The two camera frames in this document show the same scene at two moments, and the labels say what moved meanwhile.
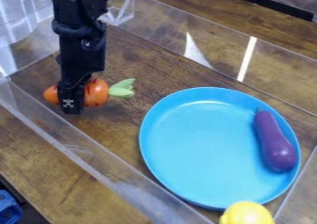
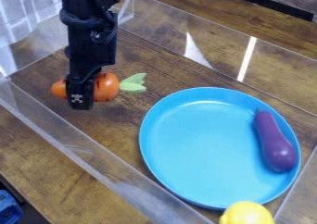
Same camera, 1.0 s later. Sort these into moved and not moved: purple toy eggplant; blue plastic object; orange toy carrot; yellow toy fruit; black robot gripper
Moved: black robot gripper; orange toy carrot
Not moved: blue plastic object; purple toy eggplant; yellow toy fruit
